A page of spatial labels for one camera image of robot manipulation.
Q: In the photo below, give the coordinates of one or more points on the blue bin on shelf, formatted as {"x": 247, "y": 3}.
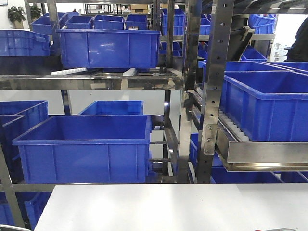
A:
{"x": 96, "y": 48}
{"x": 86, "y": 149}
{"x": 267, "y": 106}

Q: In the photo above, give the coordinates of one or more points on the blue bin on lower shelf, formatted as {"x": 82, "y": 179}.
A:
{"x": 86, "y": 149}

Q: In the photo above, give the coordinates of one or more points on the blue bin on right shelf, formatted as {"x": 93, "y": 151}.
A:
{"x": 267, "y": 106}

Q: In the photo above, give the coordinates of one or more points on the blue bin on upper shelf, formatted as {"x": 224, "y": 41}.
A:
{"x": 96, "y": 48}

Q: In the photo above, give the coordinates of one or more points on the blue bin behind lower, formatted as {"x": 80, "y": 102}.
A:
{"x": 119, "y": 107}

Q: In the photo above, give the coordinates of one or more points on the stainless steel shelf rack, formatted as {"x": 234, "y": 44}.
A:
{"x": 187, "y": 201}

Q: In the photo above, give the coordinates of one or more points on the blue bin far left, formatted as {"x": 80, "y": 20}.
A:
{"x": 23, "y": 43}

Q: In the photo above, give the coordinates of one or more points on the potted plant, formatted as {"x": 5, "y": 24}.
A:
{"x": 16, "y": 15}

